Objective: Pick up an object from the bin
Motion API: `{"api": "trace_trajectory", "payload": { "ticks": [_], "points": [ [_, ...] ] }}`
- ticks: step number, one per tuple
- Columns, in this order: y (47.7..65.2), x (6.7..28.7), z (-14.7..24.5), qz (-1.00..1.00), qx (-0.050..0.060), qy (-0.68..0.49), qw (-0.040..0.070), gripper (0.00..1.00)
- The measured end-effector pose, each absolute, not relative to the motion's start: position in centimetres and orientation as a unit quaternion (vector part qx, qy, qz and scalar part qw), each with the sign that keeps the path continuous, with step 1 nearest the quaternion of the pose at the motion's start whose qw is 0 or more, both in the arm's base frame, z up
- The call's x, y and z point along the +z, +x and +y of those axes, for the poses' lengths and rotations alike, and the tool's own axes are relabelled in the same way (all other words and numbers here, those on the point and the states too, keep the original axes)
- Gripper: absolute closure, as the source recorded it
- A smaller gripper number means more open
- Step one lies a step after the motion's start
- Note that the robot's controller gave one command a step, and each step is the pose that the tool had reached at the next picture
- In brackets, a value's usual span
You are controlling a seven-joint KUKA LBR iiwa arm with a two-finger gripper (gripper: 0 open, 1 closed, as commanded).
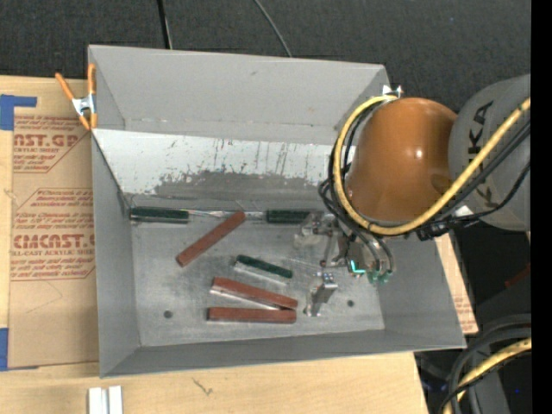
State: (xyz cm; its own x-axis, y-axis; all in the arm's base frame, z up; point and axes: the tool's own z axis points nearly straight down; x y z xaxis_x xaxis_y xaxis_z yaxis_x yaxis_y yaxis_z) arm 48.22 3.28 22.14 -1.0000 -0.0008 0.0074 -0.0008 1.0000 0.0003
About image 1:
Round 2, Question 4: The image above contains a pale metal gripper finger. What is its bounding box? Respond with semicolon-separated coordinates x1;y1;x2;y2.
304;271;340;317
294;220;325;252

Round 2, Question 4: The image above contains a dark green flat block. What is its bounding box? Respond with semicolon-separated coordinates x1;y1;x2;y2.
129;206;191;224
232;254;294;286
264;209;312;225

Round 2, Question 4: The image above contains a red-brown flat block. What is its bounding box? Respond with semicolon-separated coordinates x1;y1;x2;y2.
209;276;299;311
174;210;248;268
206;306;298;325

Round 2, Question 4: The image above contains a grey metal bin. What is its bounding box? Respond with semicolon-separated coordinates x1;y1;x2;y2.
87;44;468;379

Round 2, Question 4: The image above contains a brown cardboard board, red print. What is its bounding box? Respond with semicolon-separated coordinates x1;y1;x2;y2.
0;74;480;373

